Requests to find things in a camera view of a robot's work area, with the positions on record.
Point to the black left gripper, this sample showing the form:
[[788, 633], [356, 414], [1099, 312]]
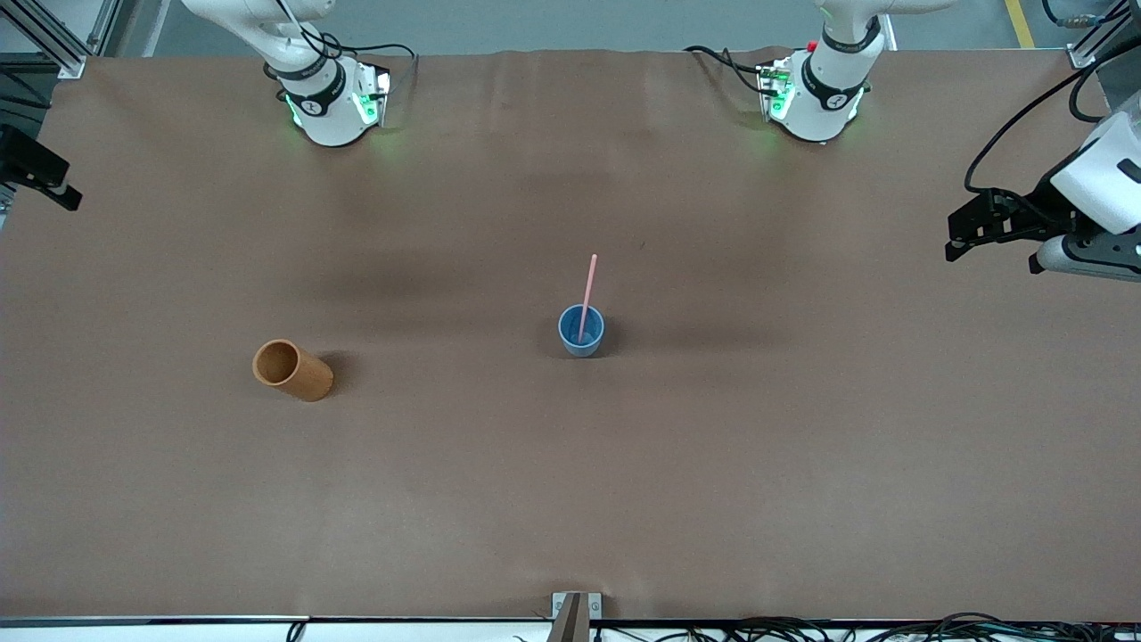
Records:
[[1041, 204]]

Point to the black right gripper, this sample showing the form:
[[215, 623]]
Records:
[[25, 160]]

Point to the orange brown cylindrical cup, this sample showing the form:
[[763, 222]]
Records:
[[299, 373]]

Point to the pink chopstick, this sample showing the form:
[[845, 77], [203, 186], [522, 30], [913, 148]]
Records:
[[588, 290]]

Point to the blue plastic cup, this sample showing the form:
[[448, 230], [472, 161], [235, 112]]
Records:
[[581, 334]]

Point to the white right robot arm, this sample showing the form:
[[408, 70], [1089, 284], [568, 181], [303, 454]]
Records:
[[325, 98]]

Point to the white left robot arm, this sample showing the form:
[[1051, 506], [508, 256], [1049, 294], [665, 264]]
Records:
[[824, 85]]

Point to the brown table cover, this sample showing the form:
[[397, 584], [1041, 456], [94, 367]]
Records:
[[535, 490]]

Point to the aluminium frame profile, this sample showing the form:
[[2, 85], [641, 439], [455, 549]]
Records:
[[53, 36], [1095, 40]]

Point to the metal table edge bracket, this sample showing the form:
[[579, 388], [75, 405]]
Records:
[[576, 615]]

